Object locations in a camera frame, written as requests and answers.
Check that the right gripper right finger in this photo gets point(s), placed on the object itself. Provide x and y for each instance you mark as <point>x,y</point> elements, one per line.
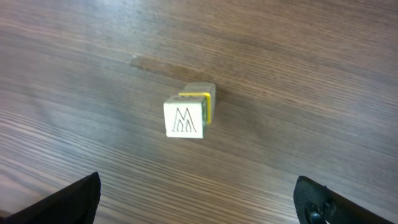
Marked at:
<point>317,204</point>

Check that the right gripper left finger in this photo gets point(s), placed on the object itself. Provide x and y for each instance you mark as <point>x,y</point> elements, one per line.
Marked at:
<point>75,204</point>

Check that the W letter wooden block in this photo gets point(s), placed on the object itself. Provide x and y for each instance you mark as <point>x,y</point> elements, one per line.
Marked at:
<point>185,116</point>

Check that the yellow top wooden block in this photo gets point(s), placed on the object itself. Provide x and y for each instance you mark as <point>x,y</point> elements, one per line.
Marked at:
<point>208,107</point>

